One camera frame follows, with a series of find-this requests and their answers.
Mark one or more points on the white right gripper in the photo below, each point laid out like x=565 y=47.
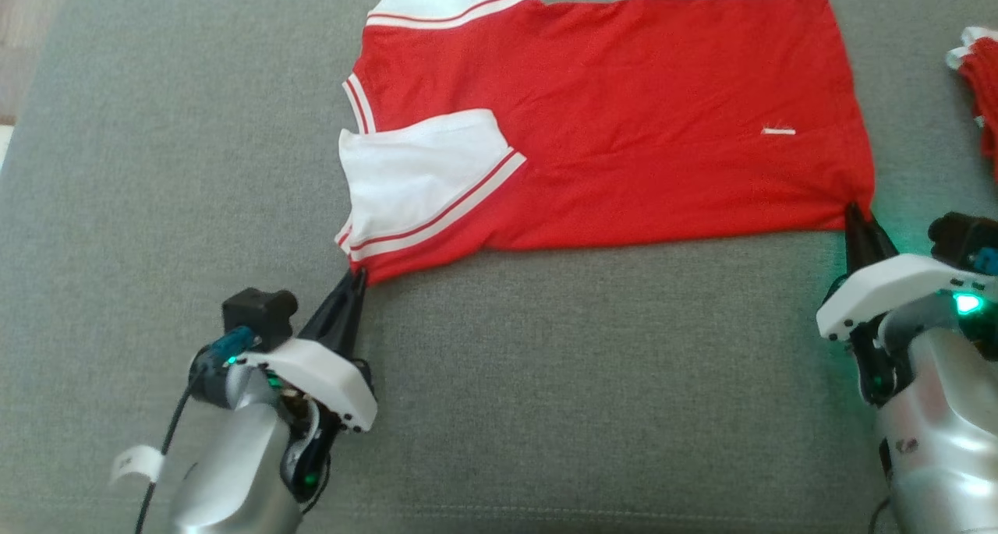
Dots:
x=881 y=284

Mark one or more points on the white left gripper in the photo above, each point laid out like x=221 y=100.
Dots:
x=327 y=378

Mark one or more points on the red shorts with white panel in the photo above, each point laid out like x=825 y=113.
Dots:
x=986 y=90

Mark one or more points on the red and white jersey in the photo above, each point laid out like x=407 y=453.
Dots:
x=624 y=129

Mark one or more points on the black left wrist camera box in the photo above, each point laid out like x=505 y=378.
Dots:
x=257 y=312

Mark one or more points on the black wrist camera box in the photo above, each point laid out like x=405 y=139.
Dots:
x=257 y=312
x=955 y=238

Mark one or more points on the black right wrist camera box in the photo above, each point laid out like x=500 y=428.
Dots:
x=955 y=238

